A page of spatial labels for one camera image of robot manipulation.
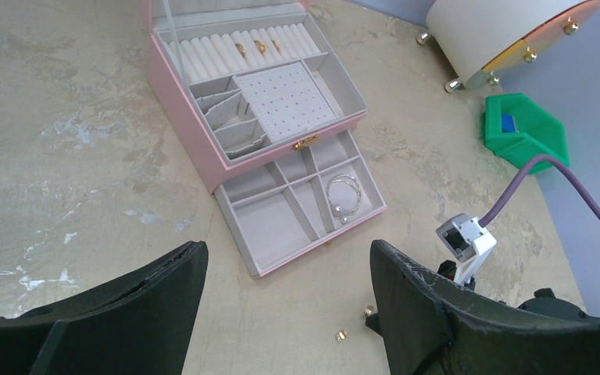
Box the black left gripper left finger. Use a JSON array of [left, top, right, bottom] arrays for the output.
[[0, 241, 209, 374]]

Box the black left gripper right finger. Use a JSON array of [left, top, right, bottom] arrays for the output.
[[370, 240, 600, 374]]

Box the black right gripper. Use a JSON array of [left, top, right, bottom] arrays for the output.
[[437, 259, 588, 320]]

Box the silver pearl bracelet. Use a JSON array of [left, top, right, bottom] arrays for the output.
[[325, 173, 363, 225]]

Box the pink jewelry box drawer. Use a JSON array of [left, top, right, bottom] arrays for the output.
[[214, 130, 387, 277]]

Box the pink jewelry box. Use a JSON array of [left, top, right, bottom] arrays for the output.
[[140, 1, 367, 191]]

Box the green plastic bin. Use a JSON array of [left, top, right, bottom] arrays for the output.
[[481, 93, 570, 169]]

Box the blue block in bin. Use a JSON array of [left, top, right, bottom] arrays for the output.
[[501, 113, 517, 133]]

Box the round white drawer cabinet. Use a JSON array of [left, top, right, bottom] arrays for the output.
[[416, 0, 600, 92]]

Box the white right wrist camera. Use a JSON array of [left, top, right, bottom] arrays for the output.
[[436, 213, 497, 291]]

